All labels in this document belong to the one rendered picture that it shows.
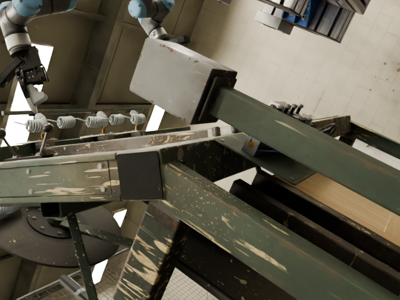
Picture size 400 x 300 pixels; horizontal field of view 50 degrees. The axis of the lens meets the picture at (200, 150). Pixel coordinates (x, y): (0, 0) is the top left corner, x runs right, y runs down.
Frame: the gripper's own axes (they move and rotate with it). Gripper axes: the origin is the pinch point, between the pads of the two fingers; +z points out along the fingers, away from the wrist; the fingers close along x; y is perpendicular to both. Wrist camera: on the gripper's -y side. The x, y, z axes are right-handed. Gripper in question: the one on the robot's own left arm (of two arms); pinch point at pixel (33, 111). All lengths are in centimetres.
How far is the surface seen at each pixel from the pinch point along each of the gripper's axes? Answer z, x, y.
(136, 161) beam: 29, -49, 28
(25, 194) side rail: 26.7, -25.9, -2.2
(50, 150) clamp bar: 4, 65, -13
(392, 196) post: 49, -73, 67
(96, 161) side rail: 26, -41, 19
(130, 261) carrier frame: 49, -42, 20
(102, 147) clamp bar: 12.6, 46.7, 12.6
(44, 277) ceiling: 128, 616, -205
